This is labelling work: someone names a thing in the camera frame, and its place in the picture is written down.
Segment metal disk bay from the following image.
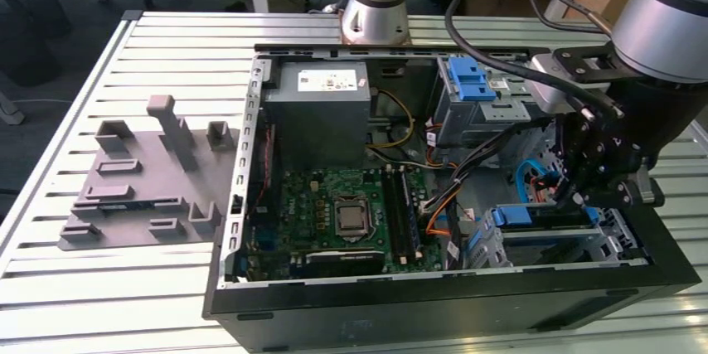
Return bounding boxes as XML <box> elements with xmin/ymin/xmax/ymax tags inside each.
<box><xmin>464</xmin><ymin>202</ymin><xmax>637</xmax><ymax>268</ymax></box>

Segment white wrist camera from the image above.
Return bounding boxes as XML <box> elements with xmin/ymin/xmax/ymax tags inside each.
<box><xmin>524</xmin><ymin>54</ymin><xmax>613</xmax><ymax>117</ymax></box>

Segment black PC case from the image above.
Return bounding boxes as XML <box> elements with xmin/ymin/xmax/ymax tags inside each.
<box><xmin>201</xmin><ymin>42</ymin><xmax>703</xmax><ymax>353</ymax></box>

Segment black graphics card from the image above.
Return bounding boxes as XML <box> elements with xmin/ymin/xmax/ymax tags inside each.
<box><xmin>289</xmin><ymin>248</ymin><xmax>387</xmax><ymax>279</ymax></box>

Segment black RAM stick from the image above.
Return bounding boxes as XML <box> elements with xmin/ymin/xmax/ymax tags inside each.
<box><xmin>397</xmin><ymin>166</ymin><xmax>425</xmax><ymax>258</ymax></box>

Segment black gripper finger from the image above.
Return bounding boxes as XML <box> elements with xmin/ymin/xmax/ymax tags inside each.
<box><xmin>556</xmin><ymin>107</ymin><xmax>665</xmax><ymax>211</ymax></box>
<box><xmin>555</xmin><ymin>113</ymin><xmax>581</xmax><ymax>189</ymax></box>

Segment black cable bundle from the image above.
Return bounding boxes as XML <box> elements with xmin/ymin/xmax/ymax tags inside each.
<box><xmin>419</xmin><ymin>117</ymin><xmax>555</xmax><ymax>214</ymax></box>

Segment hard disk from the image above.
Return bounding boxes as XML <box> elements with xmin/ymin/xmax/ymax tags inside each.
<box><xmin>489</xmin><ymin>203</ymin><xmax>601</xmax><ymax>231</ymax></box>

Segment green motherboard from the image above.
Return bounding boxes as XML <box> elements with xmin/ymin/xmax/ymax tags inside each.
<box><xmin>243</xmin><ymin>165</ymin><xmax>444</xmax><ymax>280</ymax></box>

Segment white table leg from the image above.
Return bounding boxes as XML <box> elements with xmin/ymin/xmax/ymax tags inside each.
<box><xmin>0</xmin><ymin>88</ymin><xmax>27</xmax><ymax>126</ymax></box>

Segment orange wires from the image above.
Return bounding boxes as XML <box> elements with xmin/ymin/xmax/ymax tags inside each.
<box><xmin>425</xmin><ymin>194</ymin><xmax>464</xmax><ymax>239</ymax></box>

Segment grey parts rack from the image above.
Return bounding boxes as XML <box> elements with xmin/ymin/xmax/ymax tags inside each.
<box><xmin>57</xmin><ymin>95</ymin><xmax>244</xmax><ymax>254</ymax></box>

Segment silver CPU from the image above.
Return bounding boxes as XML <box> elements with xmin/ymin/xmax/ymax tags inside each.
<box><xmin>335</xmin><ymin>204</ymin><xmax>369</xmax><ymax>234</ymax></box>

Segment red wire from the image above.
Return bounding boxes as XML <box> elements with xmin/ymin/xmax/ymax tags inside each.
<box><xmin>263</xmin><ymin>124</ymin><xmax>276</xmax><ymax>189</ymax></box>

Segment orange black power wire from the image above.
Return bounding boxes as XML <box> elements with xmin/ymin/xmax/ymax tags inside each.
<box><xmin>529</xmin><ymin>162</ymin><xmax>565</xmax><ymax>204</ymax></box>

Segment yellow wires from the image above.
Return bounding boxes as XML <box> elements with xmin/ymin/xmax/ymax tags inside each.
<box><xmin>367</xmin><ymin>88</ymin><xmax>416</xmax><ymax>150</ymax></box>

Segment metal optical drive cage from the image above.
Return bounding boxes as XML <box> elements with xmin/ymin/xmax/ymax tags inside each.
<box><xmin>433</xmin><ymin>55</ymin><xmax>555</xmax><ymax>148</ymax></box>

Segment blue data wire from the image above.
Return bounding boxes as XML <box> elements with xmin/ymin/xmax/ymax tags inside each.
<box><xmin>513</xmin><ymin>154</ymin><xmax>557</xmax><ymax>206</ymax></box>

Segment grey power supply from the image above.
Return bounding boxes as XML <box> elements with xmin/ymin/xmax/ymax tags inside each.
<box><xmin>263</xmin><ymin>61</ymin><xmax>372</xmax><ymax>171</ymax></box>

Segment blue drive latch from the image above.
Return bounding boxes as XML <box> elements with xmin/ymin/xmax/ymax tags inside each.
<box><xmin>447</xmin><ymin>56</ymin><xmax>499</xmax><ymax>102</ymax></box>

